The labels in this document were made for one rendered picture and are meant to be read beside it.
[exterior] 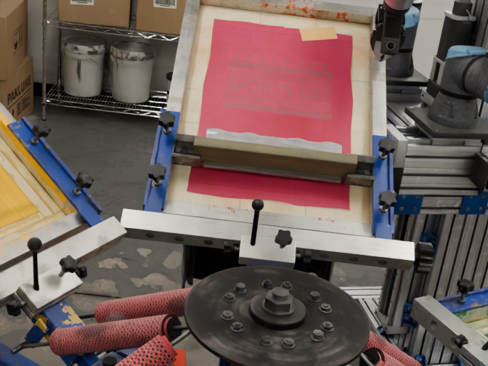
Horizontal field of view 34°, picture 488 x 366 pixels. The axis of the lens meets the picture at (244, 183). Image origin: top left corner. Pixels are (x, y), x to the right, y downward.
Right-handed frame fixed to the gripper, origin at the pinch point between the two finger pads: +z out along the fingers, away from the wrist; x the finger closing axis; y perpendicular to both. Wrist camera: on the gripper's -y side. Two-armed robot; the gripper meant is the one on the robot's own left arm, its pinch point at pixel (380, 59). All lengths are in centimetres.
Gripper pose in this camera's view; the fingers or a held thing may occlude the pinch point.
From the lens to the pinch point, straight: 226.2
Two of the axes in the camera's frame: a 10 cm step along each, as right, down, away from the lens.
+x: -9.9, -1.2, -0.1
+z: -0.7, 5.5, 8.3
